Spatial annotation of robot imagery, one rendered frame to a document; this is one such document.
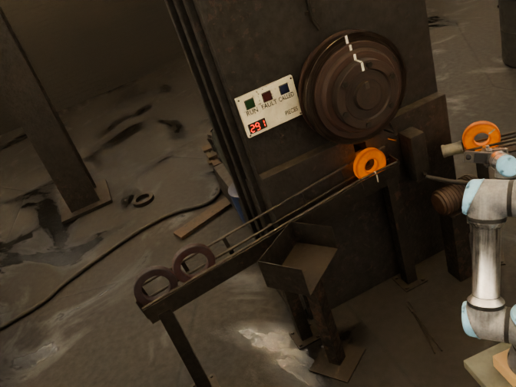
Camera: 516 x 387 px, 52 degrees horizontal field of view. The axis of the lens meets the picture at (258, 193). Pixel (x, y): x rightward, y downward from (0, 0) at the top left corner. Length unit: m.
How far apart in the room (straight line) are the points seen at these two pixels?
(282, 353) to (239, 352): 0.23
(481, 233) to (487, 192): 0.14
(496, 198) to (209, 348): 1.72
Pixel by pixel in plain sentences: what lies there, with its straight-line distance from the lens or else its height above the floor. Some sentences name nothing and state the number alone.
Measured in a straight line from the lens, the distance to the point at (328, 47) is 2.17.
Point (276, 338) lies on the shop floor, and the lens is 2.81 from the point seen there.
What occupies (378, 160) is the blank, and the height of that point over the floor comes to 0.75.
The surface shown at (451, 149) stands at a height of 0.68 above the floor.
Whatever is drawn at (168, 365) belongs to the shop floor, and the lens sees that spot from 2.96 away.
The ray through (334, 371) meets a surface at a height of 0.01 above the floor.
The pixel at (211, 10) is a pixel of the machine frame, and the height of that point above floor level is 1.60.
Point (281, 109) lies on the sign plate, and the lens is 2.28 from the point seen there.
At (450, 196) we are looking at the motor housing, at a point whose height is 0.51.
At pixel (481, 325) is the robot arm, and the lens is 1.93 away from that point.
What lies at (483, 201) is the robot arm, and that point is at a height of 0.93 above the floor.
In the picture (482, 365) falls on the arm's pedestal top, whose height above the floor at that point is 0.30.
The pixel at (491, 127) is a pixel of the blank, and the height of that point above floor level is 0.76.
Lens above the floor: 1.97
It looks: 29 degrees down
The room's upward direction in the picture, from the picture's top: 20 degrees counter-clockwise
